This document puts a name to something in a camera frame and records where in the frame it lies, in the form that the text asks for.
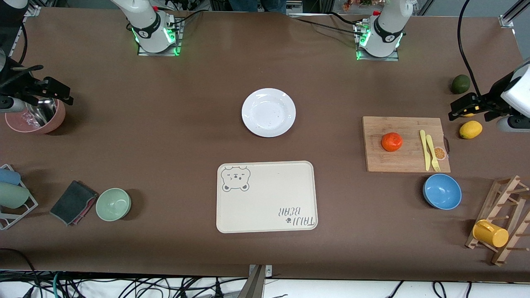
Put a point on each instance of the orange fruit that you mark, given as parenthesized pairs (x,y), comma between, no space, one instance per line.
(391,142)

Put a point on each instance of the metal ladle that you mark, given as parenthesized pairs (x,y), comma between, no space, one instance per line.
(39,114)

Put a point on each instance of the yellow plastic fork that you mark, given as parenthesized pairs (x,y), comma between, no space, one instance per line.
(431,149)

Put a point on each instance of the pink bowl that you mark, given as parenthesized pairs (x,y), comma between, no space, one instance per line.
(56,120)

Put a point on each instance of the yellow plastic knife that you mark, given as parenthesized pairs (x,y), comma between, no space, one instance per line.
(425,149)

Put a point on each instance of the wooden mug rack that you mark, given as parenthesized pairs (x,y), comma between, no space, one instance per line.
(507,248)

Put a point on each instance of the bamboo cutting board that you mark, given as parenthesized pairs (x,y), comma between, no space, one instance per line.
(393,161)

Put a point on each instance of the orange slice decoration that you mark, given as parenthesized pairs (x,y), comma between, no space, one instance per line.
(439,154)

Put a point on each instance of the dark green avocado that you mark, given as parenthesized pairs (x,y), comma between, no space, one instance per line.
(460,84)

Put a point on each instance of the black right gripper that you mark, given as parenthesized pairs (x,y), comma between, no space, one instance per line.
(21,88)

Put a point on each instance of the blue bowl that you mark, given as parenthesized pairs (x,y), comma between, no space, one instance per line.
(442,191)

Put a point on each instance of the beige bear print tray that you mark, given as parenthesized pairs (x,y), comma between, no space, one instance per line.
(267,198)

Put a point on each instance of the yellow lemon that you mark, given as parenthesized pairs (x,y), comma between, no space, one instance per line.
(470,129)
(469,114)

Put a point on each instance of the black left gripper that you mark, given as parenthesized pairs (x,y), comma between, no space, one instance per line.
(492,101)

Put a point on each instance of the pink cloth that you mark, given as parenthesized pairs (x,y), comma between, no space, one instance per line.
(87,209)

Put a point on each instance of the pale green bowl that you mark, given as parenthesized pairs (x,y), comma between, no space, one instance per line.
(113,204)

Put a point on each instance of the grey metal camera mount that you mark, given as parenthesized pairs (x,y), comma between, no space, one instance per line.
(256,283)

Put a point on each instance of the white round plate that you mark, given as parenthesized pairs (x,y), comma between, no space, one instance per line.
(268,112)

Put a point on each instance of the pale green cup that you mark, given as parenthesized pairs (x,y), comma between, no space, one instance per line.
(12,195)

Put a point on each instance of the person in blue jeans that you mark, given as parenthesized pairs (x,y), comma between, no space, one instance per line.
(256,5)

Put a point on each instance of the blue cup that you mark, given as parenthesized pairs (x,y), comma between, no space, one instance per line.
(9,176)

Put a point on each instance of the metal table corner bracket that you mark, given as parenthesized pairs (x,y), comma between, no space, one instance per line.
(506,21)

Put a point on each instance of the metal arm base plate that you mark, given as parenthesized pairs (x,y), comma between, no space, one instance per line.
(360,56)
(178,41)

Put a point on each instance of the dark grey cloth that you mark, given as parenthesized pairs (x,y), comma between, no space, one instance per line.
(71,202)

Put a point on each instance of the yellow mug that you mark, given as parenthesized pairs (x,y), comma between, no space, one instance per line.
(490,234)

